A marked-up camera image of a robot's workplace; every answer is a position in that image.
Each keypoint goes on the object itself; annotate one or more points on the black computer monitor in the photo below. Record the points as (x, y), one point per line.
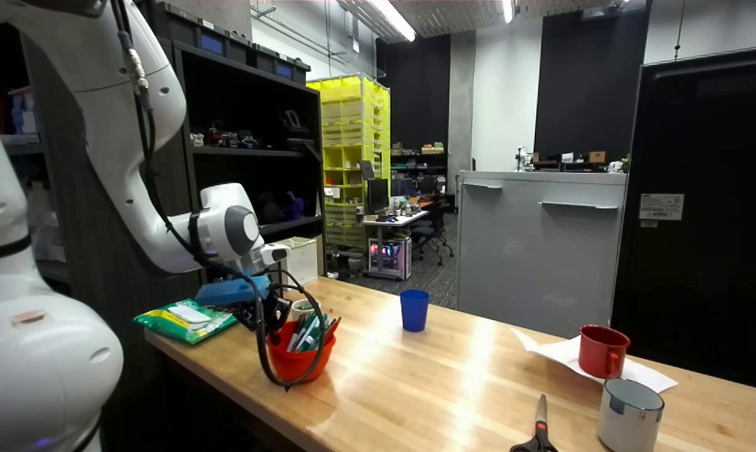
(377, 193)

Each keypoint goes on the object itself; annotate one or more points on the ceiling strip light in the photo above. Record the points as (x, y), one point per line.
(391, 16)
(508, 10)

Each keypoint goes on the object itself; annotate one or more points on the black shelf unit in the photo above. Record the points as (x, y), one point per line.
(252, 142)

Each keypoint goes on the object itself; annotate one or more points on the blue plastic cup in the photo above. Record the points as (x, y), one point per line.
(412, 311)

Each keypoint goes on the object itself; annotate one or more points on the white storage bin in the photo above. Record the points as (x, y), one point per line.
(303, 254)

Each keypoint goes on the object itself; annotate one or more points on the white metal can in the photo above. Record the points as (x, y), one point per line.
(628, 418)

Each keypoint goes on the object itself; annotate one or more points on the orange plastic cup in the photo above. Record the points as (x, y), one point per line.
(303, 363)

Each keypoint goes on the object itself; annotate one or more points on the green Expo marker white cap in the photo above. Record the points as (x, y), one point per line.
(312, 333)

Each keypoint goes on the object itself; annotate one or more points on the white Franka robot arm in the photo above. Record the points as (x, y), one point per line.
(52, 368)

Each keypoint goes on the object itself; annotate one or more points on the yellow storage shelving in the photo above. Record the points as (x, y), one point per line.
(355, 159)

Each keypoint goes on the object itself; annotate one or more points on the white paper label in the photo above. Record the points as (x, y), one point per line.
(661, 207)

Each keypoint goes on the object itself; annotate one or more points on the red mug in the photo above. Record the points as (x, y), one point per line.
(601, 351)

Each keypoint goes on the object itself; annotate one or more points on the white paper sheet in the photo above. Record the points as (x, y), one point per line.
(561, 351)

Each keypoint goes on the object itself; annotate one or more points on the tall black cabinet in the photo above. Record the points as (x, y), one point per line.
(704, 252)

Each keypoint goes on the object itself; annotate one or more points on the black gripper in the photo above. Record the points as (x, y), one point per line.
(248, 318)

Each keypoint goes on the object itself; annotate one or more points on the black office chair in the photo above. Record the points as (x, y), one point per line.
(433, 226)

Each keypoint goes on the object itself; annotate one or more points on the white work desk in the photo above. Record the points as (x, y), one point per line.
(392, 221)

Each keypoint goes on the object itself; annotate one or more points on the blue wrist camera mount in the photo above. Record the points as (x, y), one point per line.
(229, 292)

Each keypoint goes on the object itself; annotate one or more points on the green wipes package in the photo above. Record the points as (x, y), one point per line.
(184, 323)

